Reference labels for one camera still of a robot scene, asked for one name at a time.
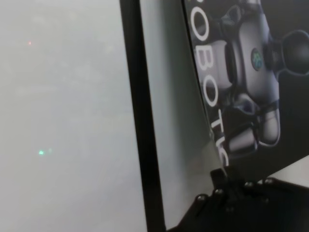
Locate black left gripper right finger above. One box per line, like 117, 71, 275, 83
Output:
225, 166, 309, 232

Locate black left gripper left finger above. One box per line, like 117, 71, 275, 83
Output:
166, 168, 234, 232

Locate black robot poster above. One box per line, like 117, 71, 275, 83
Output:
182, 0, 309, 181

